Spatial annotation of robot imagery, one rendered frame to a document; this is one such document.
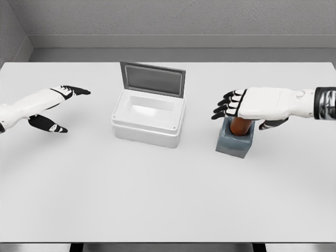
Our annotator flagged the grey square holder block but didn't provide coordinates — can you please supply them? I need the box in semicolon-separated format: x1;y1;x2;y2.
215;117;256;160

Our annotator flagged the brown cylinder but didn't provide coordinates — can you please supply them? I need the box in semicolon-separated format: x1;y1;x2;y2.
229;117;253;137

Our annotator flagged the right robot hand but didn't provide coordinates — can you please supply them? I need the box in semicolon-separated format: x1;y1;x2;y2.
211;87;295;131

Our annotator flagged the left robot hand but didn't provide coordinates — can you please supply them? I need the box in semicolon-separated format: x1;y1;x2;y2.
14;85;91;134

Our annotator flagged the white box with open lid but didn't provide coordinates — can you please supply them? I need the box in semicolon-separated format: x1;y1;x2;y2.
111;61;187;149

